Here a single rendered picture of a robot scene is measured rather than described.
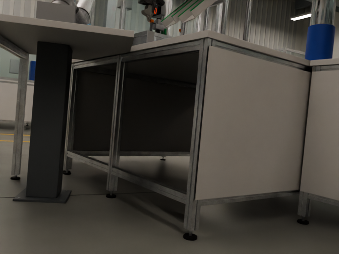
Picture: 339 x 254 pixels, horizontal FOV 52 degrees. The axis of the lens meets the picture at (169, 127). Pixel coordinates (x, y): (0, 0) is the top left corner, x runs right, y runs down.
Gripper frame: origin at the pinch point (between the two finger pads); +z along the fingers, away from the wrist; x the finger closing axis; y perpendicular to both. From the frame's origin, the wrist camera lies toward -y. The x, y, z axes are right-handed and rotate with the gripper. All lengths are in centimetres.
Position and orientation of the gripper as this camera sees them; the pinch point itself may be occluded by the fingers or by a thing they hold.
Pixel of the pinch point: (150, 19)
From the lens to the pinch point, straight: 218.3
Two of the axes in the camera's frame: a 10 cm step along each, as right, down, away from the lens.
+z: -0.9, 10.0, 0.3
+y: -8.0, -0.5, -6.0
